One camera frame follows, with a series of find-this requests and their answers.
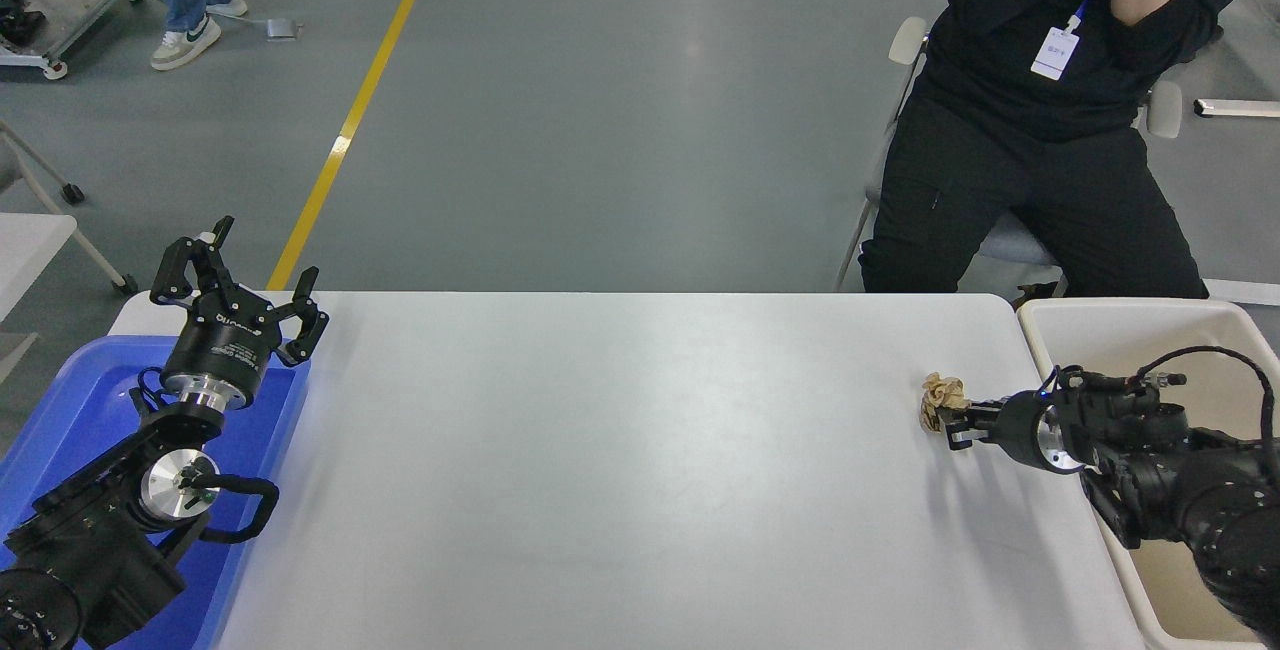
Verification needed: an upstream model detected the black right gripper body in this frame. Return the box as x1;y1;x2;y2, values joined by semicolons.
988;390;1051;471

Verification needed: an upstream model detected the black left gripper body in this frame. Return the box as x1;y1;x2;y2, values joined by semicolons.
163;300;275;401

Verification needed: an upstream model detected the tan paper ball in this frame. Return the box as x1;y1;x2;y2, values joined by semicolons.
920;372;973;434

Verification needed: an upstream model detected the large pale plastic bin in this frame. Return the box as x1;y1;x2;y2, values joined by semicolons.
1017;298;1280;650

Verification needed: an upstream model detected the blue plastic tray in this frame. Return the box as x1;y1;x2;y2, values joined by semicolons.
0;335;311;650

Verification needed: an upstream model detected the white wheeled side table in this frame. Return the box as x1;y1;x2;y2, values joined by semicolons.
0;120;139;381

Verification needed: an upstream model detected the seated person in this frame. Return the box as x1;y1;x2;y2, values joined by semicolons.
858;0;1280;299

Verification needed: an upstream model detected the long white floor bar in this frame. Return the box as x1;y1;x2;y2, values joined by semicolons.
1200;278;1280;307

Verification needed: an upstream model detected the grey wheeled platform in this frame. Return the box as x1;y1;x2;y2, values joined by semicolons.
0;0;144;81

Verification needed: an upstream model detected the white office chair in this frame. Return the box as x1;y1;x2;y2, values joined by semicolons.
833;15;1186;293

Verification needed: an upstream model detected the short white floor bar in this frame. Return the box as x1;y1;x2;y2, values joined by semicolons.
1194;98;1280;119

